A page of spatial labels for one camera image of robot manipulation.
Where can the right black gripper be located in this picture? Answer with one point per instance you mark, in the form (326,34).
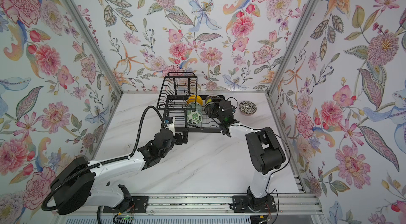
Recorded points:
(221,102)

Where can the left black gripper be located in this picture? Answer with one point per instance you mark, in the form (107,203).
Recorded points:
(185,138)

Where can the green leaf pattern bowl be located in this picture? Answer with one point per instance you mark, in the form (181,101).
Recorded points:
(194,117)

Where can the yellow plastic bowl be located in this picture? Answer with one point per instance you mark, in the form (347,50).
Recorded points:
(194,99)

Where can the black wire dish rack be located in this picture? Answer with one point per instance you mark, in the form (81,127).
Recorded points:
(175,90)

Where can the dark blue patterned bowl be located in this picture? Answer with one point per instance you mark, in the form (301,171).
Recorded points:
(212,110)

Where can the pink striped ceramic bowl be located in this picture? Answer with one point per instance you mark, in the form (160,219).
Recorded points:
(211,97)

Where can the lime green plastic bowl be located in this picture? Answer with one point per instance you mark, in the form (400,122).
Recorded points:
(209,102)

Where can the pale mint green bowl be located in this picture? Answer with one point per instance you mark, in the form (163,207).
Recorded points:
(198,107)

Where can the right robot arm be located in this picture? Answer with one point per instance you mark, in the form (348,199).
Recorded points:
(265,151)

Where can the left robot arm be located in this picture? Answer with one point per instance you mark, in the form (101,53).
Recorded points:
(98,183)

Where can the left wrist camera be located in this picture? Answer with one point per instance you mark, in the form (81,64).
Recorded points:
(169,123)

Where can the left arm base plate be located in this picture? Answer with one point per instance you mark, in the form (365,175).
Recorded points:
(138,204)

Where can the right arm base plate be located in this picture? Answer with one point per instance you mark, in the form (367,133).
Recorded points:
(248,204)

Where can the aluminium mounting rail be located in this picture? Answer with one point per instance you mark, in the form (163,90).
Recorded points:
(211,204)

